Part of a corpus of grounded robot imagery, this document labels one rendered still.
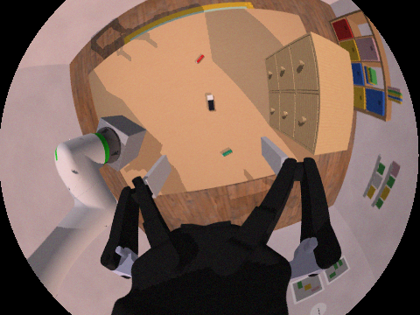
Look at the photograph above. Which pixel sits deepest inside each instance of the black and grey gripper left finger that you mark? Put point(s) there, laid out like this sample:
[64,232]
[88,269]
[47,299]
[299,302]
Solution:
[122,247]

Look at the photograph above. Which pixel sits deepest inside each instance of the small wooden chest of drawers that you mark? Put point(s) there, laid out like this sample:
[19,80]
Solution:
[335,95]

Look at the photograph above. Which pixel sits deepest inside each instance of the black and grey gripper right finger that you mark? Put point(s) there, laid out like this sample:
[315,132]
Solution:
[319,248]

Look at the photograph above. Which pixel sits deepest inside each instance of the brown wooden drawer front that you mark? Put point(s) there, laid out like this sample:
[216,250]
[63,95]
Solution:
[288,113]
[305,65]
[271,64]
[308,113]
[285,69]
[274,105]

